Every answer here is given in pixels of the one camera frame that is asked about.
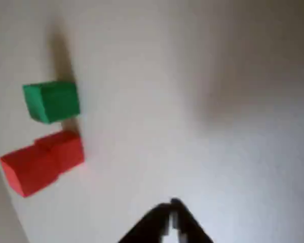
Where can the green cube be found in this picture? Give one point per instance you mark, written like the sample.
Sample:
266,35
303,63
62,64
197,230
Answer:
53,101

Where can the red cube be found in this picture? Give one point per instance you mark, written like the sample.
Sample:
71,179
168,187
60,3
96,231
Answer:
28,169
69,153

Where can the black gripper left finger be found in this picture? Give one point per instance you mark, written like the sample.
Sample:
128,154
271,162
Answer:
152,225

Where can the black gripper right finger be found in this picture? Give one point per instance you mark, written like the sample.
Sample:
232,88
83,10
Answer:
187,225

